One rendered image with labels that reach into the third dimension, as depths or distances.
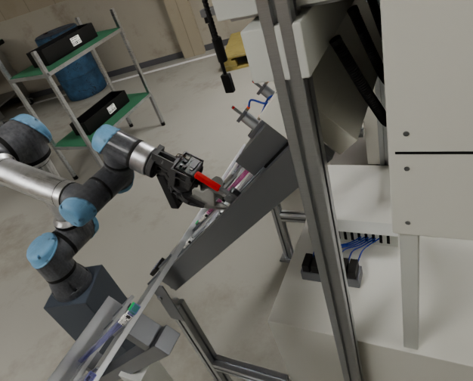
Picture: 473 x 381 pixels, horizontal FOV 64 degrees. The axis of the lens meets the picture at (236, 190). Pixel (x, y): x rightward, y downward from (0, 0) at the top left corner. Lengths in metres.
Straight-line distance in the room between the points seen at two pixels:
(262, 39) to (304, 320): 0.76
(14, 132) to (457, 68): 1.12
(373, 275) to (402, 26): 0.76
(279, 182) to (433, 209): 0.25
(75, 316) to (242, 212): 1.00
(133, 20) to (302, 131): 5.31
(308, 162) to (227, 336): 1.37
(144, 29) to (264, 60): 5.29
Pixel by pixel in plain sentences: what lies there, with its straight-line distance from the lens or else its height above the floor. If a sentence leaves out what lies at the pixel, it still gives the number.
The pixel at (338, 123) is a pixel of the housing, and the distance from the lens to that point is 0.61.
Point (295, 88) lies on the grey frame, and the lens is 0.52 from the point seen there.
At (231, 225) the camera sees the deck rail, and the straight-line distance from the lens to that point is 0.81.
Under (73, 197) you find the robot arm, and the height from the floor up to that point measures 1.08.
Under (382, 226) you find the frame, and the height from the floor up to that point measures 0.66.
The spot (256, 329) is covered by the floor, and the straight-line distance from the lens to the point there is 1.83.
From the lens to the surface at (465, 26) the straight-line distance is 0.51.
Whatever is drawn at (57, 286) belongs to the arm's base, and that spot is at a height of 0.62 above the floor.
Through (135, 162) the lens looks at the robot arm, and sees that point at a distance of 0.94.
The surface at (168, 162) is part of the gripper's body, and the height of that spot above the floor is 1.08.
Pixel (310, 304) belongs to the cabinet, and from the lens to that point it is 1.09.
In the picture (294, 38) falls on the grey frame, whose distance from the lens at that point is 0.49.
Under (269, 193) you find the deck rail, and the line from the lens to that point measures 0.70.
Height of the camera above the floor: 1.51
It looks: 36 degrees down
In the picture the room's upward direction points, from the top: 20 degrees counter-clockwise
